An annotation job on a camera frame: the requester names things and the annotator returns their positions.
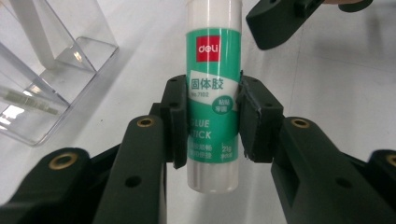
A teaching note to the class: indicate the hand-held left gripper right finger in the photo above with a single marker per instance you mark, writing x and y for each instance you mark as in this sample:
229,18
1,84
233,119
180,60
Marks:
305,174

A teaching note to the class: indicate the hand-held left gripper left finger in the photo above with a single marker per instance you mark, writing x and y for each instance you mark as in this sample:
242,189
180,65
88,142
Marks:
143,174

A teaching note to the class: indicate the green and white glue stick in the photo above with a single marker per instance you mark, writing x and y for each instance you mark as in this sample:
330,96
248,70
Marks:
213,93

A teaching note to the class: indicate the clear pen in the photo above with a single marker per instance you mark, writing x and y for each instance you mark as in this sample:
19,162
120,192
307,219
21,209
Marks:
31,101

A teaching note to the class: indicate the clear plastic organizer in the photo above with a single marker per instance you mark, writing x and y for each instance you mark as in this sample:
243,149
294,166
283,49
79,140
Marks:
77,71

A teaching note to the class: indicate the white pen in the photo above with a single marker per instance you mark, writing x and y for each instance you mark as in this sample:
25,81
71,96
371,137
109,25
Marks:
34,31

